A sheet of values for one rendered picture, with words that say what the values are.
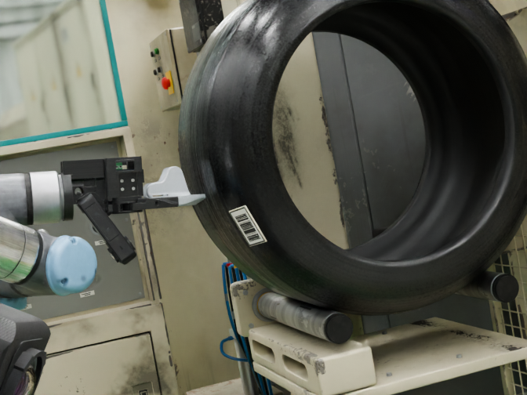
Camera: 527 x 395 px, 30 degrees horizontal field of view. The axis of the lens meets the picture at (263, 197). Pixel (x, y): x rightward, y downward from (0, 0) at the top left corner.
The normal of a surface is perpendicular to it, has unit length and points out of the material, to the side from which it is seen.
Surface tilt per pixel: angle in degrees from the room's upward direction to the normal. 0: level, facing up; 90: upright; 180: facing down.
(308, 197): 90
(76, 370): 90
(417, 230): 81
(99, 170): 90
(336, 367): 90
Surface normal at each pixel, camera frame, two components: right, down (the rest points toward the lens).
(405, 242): 0.18, -0.14
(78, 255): 0.76, -0.10
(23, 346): 0.93, 0.35
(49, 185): 0.22, -0.48
